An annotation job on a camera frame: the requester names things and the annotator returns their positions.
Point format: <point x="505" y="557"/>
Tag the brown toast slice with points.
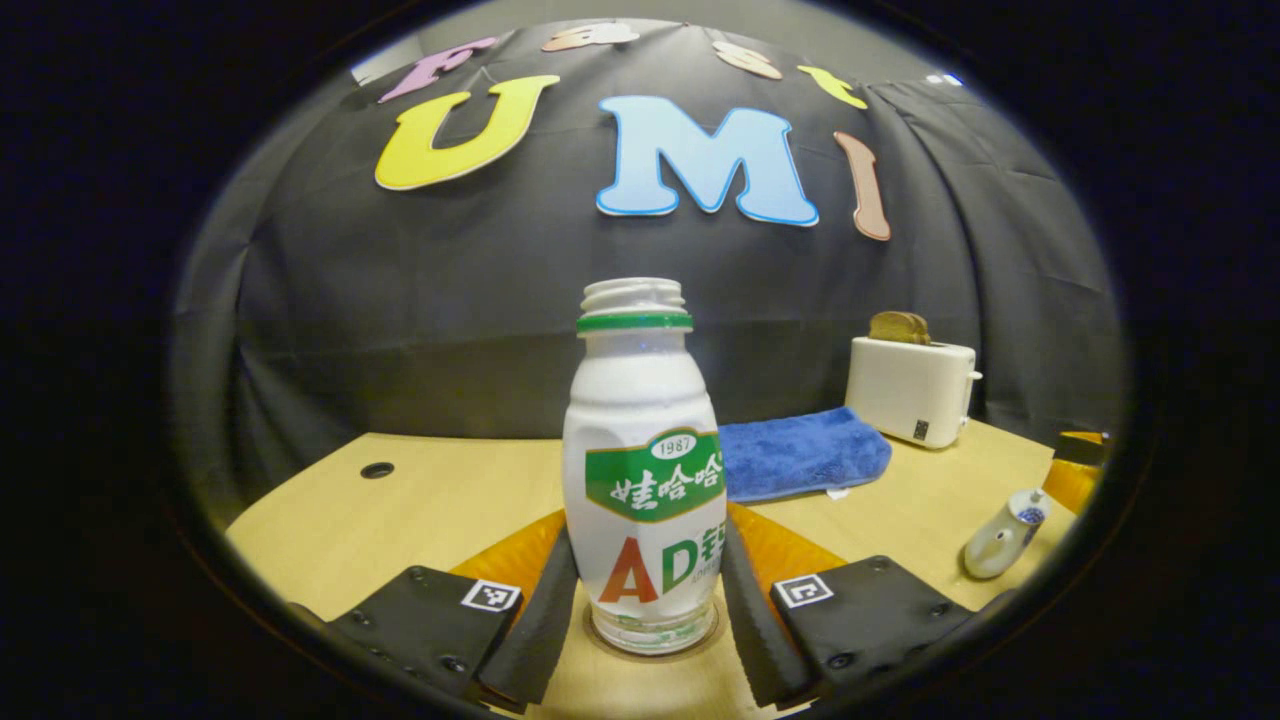
<point x="898" y="328"/>

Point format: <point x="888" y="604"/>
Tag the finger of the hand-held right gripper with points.
<point x="1078" y="450"/>

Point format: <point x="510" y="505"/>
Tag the white blue-patterned teacup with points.
<point x="990" y="550"/>

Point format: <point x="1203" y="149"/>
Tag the white blue-patterned teacup lid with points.
<point x="1030" y="510"/>

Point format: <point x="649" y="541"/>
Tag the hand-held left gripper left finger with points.
<point x="545" y="620"/>

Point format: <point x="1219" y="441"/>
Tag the blue towel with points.
<point x="800" y="455"/>

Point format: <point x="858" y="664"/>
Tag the black backdrop cloth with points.
<point x="400" y="300"/>

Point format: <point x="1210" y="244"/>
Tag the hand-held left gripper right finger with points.
<point x="752" y="630"/>

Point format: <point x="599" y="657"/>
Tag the white green-label water bottle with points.
<point x="640" y="400"/>

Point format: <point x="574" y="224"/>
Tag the white toaster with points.
<point x="905" y="390"/>

